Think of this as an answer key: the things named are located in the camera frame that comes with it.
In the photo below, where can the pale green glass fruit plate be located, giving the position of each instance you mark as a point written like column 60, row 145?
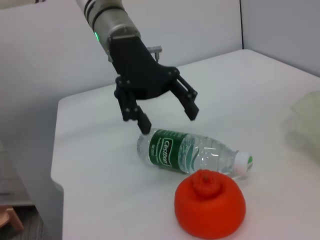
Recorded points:
column 307, row 117

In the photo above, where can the wooden stool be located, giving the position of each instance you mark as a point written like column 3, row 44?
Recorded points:
column 10, row 220

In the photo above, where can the clear green-label water bottle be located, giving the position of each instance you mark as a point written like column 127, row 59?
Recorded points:
column 175, row 150

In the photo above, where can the grey cabinet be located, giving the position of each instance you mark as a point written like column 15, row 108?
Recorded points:
column 12, row 175

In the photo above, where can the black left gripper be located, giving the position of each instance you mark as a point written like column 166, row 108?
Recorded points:
column 135, row 70

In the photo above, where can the red-orange toy orange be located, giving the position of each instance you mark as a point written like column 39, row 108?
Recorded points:
column 210, row 210

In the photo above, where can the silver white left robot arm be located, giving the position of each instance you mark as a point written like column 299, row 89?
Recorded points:
column 112, row 20

